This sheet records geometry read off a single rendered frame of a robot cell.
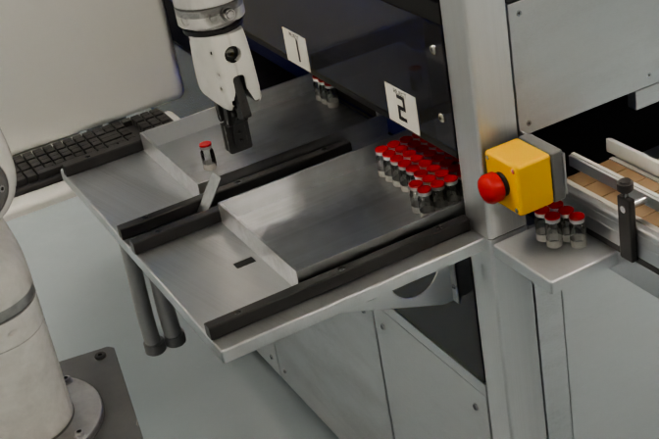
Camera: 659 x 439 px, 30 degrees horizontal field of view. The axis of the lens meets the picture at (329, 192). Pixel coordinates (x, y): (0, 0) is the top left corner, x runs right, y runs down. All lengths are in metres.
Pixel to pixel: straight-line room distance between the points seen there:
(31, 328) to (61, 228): 2.51
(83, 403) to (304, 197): 0.51
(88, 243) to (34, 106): 1.42
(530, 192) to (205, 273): 0.47
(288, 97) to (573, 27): 0.72
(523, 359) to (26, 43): 1.13
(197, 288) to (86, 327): 1.71
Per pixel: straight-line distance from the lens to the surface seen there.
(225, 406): 2.97
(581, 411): 1.96
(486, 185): 1.57
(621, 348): 1.95
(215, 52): 1.49
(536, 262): 1.64
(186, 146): 2.12
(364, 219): 1.78
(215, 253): 1.78
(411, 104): 1.74
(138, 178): 2.05
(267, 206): 1.87
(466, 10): 1.55
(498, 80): 1.61
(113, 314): 3.43
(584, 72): 1.69
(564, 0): 1.64
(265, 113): 2.19
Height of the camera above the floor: 1.74
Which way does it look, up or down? 27 degrees down
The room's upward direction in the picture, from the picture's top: 10 degrees counter-clockwise
